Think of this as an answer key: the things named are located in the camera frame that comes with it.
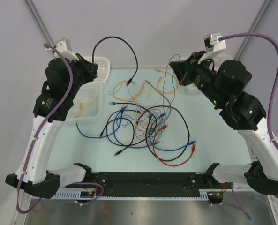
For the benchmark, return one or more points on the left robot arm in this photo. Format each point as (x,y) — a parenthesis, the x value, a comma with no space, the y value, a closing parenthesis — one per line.
(64,79)

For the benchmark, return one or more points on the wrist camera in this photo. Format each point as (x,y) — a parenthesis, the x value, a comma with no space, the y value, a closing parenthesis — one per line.
(213,46)
(63,46)

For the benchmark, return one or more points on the white basket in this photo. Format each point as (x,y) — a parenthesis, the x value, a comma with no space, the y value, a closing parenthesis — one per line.
(102,71)
(191,89)

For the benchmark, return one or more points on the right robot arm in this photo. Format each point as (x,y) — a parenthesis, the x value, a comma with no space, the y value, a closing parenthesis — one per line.
(240,111)

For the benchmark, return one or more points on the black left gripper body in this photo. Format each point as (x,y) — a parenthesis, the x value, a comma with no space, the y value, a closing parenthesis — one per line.
(83,74)

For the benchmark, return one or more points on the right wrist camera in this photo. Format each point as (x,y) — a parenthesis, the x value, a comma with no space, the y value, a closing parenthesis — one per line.
(213,46)

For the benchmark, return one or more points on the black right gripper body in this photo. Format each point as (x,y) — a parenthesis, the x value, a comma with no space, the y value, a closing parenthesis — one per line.
(204,77)

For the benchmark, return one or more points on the translucent basket front left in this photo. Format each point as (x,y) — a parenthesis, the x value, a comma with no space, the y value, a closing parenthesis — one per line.
(87,105)

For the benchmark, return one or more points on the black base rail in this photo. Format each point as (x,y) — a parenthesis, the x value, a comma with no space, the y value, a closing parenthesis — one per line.
(152,185)

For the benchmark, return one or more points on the white basket back left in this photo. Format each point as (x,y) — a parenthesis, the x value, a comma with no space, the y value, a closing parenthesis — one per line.
(102,71)

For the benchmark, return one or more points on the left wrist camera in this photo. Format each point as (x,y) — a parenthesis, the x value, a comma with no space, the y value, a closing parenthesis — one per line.
(63,46)

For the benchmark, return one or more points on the white basket right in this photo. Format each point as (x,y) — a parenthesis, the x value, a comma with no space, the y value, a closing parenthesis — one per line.
(191,89)

